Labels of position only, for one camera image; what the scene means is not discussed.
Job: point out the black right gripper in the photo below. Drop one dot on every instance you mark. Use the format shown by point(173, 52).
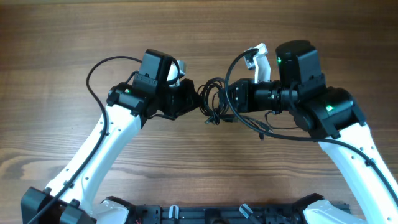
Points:
point(234, 96)

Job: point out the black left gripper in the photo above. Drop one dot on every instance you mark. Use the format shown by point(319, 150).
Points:
point(189, 97)

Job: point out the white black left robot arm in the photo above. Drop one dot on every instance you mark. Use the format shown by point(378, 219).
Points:
point(157, 89)

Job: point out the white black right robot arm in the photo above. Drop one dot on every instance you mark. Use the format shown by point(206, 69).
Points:
point(331, 117)

